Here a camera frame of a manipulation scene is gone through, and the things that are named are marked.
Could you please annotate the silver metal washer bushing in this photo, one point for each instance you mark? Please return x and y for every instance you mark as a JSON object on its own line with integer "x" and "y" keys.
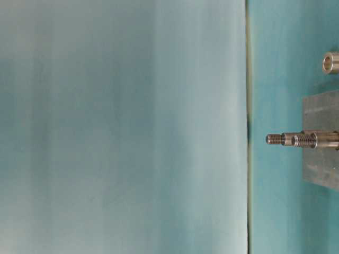
{"x": 330, "y": 63}

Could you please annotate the threaded steel shaft far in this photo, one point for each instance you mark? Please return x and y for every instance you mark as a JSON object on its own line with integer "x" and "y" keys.
{"x": 285, "y": 138}

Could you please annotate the threaded steel shaft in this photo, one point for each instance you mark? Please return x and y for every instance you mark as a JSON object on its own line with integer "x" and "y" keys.
{"x": 304, "y": 141}
{"x": 285, "y": 138}

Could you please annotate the threaded steel shaft near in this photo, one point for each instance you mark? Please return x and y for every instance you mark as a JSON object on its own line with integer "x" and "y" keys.
{"x": 304, "y": 141}

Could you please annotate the grey metal base block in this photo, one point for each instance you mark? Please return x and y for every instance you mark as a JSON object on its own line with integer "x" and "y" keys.
{"x": 320, "y": 117}

